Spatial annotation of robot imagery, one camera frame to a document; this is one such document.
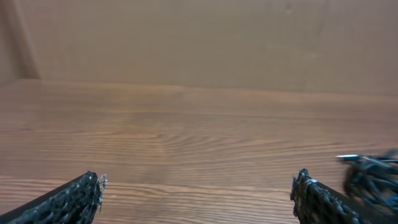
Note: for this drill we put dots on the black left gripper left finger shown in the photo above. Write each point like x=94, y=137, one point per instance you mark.
x=77, y=201

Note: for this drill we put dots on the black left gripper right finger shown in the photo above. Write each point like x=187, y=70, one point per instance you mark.
x=315, y=202

